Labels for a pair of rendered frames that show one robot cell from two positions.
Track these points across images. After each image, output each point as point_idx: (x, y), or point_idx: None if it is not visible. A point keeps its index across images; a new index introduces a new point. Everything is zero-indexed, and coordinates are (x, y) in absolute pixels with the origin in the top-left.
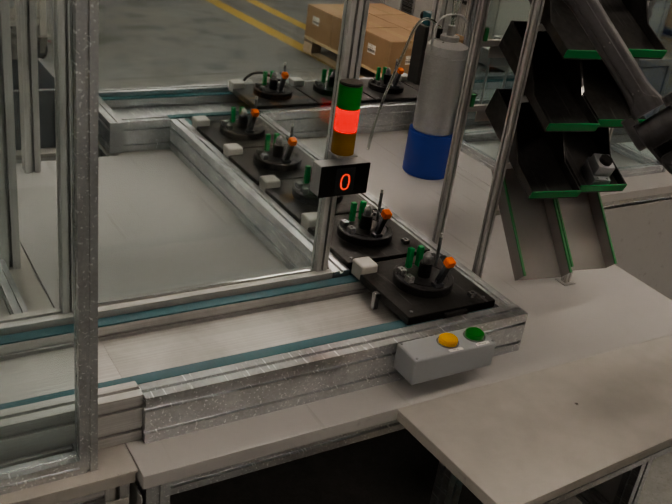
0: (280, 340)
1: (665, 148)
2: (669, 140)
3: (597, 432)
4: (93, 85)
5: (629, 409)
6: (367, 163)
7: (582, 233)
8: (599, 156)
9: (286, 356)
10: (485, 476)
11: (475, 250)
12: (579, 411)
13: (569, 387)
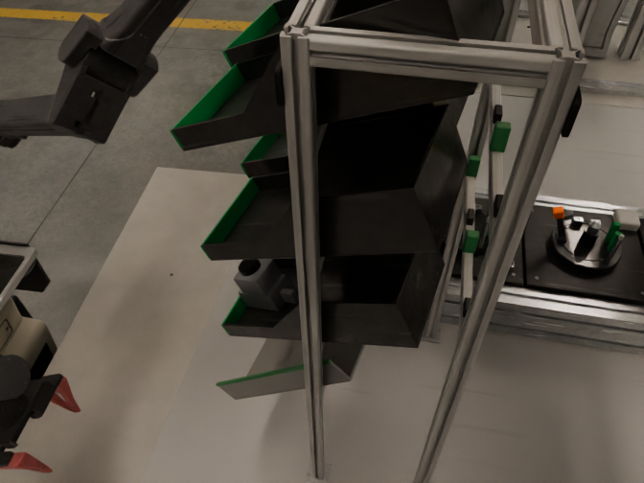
0: None
1: (103, 115)
2: (96, 100)
3: (140, 260)
4: None
5: (129, 305)
6: None
7: (278, 368)
8: (263, 264)
9: None
10: (183, 175)
11: (452, 427)
12: (164, 268)
13: (188, 287)
